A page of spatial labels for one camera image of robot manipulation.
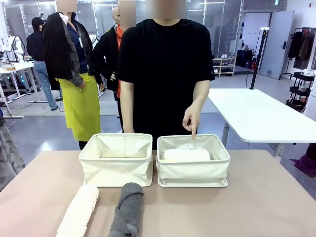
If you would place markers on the grey blanket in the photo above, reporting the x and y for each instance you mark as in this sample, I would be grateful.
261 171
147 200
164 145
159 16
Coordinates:
7 153

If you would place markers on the grey door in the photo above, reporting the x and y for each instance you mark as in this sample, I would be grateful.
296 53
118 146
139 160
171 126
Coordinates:
276 54

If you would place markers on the white table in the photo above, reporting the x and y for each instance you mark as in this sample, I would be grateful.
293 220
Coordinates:
259 116

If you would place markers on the grey towel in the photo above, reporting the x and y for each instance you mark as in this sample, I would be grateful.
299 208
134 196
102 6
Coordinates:
127 209

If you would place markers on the cream towel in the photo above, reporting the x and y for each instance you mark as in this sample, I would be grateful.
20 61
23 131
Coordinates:
79 212

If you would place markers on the wooden shoe rack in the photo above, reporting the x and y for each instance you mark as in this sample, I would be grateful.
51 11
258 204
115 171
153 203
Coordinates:
224 66

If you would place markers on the white towel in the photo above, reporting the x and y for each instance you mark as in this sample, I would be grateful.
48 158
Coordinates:
185 155

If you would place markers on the black utility cart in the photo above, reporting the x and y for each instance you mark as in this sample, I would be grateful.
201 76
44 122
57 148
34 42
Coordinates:
298 89

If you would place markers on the white background desk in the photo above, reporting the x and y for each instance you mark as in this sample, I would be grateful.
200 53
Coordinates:
22 66

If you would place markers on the person's left hand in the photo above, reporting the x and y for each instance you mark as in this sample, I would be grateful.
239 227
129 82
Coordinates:
193 119

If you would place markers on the bald mannequin head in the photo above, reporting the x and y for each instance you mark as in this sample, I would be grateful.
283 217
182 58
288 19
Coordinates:
116 14

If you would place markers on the person in jeans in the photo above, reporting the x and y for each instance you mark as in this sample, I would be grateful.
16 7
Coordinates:
34 47

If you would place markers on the person's right forearm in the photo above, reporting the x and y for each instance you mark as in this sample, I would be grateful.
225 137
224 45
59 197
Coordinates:
128 111

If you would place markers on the cream fabric basket with label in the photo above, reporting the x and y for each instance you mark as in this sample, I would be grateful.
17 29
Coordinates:
192 172

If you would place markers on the mannequin in black jacket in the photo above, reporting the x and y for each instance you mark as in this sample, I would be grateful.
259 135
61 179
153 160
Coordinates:
59 49

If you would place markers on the yellow apron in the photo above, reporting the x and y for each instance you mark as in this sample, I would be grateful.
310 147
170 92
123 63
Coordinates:
79 103

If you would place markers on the purple cloth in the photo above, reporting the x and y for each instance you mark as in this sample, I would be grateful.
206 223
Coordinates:
306 163

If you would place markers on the black tripod pole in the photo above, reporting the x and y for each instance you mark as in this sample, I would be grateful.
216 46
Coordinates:
256 61

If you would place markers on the black bags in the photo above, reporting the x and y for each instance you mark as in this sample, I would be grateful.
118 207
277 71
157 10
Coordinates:
244 58

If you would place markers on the person's left forearm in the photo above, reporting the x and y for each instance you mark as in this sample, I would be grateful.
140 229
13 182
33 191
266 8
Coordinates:
201 96

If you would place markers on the person in black t-shirt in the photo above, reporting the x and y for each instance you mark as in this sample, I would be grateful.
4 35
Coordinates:
165 74

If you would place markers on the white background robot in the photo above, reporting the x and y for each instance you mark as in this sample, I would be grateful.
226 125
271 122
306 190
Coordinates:
17 47

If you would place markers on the clothes rack with dark coats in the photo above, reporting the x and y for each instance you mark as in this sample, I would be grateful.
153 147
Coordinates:
300 47

